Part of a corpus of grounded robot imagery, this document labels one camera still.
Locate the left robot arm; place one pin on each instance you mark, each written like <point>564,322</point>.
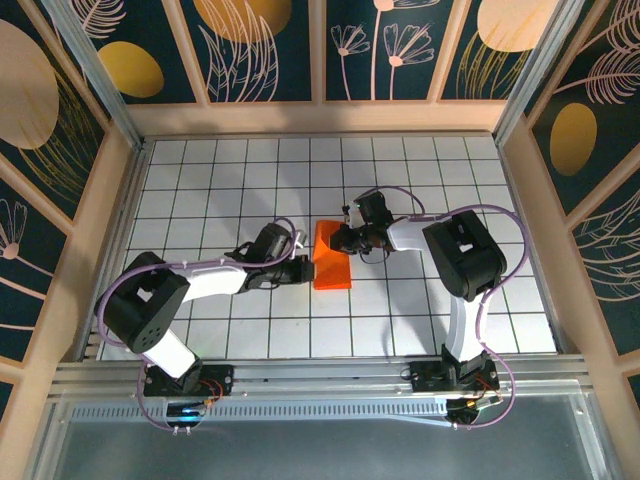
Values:
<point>215,280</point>

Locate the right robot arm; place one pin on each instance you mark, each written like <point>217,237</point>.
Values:
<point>465,255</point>

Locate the white grid mat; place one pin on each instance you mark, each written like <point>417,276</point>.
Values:
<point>350,310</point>

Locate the translucent grey panel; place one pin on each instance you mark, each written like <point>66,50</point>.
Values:
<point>320,450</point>

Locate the black electronics box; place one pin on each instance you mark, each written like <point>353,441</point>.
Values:
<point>467,407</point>
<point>185,412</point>

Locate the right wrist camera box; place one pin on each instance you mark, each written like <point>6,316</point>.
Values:
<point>356,216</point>

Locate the aluminium rail beam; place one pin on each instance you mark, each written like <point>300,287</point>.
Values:
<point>320,372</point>

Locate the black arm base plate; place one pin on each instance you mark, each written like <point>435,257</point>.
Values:
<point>425,377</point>
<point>220,375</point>

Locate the aluminium side rail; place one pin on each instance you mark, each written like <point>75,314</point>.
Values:
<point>521,210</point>
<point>129,200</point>

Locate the aluminium corner post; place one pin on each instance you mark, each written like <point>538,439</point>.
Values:
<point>100,80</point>
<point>535,70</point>

